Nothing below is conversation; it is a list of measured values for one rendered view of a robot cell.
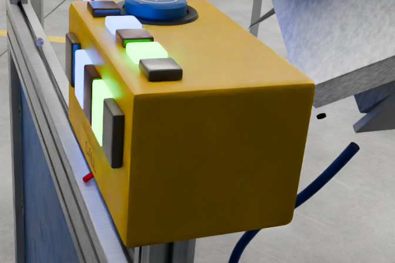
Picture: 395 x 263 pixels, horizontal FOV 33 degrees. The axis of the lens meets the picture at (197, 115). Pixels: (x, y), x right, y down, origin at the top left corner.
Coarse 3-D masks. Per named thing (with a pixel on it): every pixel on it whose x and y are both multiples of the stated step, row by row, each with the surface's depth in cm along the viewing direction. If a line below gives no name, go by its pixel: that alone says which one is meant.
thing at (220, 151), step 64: (192, 0) 46; (128, 64) 34; (192, 64) 34; (256, 64) 35; (128, 128) 31; (192, 128) 32; (256, 128) 34; (128, 192) 33; (192, 192) 34; (256, 192) 35
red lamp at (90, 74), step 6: (84, 66) 37; (90, 66) 37; (84, 72) 37; (90, 72) 36; (96, 72) 36; (84, 78) 37; (90, 78) 36; (96, 78) 36; (84, 84) 37; (90, 84) 36; (84, 90) 38; (90, 90) 36; (84, 96) 38; (90, 96) 36; (84, 102) 38; (90, 102) 36; (84, 108) 38; (90, 108) 36; (90, 114) 36; (90, 120) 37
